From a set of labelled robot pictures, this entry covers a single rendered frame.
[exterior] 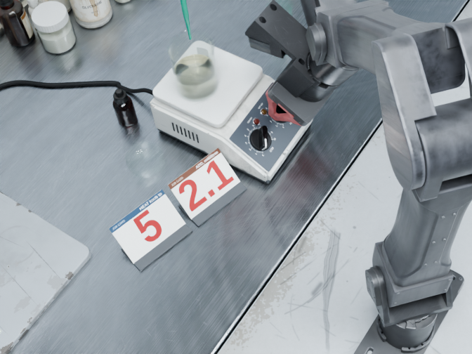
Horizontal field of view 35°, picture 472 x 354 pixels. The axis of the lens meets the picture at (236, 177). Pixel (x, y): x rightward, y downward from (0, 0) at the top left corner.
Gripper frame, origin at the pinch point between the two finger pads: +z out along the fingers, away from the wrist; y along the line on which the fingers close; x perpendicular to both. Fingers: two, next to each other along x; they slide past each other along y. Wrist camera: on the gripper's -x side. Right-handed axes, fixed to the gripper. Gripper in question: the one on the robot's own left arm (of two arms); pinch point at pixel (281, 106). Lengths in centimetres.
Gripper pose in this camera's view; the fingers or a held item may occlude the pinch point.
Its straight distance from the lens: 107.8
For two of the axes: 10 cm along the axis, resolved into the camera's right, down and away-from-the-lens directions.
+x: 7.6, 6.5, 1.0
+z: -3.5, 2.7, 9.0
